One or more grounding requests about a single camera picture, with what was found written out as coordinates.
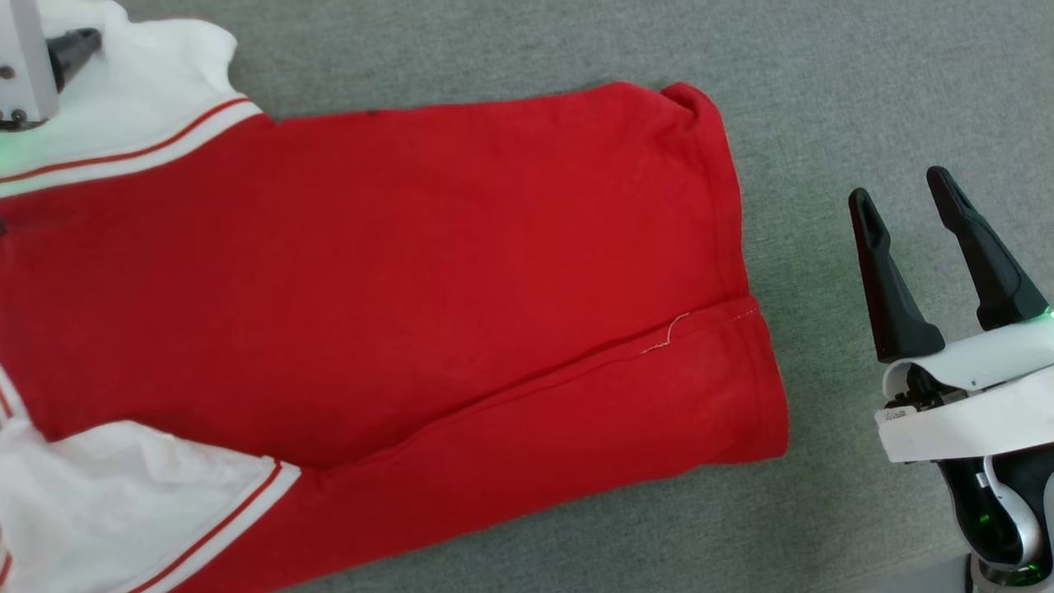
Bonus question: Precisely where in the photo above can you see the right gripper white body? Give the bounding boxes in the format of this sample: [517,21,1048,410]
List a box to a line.
[874,317,1054,464]

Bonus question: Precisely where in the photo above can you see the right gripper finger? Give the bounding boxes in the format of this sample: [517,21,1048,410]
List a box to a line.
[848,188,946,363]
[926,166,1051,332]

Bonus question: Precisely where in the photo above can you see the red and white jersey shirt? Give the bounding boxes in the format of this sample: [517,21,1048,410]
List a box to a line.
[0,0,791,593]

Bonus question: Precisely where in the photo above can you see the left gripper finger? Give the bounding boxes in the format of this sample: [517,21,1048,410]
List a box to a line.
[47,28,103,90]

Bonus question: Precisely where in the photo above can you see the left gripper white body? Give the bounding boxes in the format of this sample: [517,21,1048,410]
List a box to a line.
[0,0,60,131]

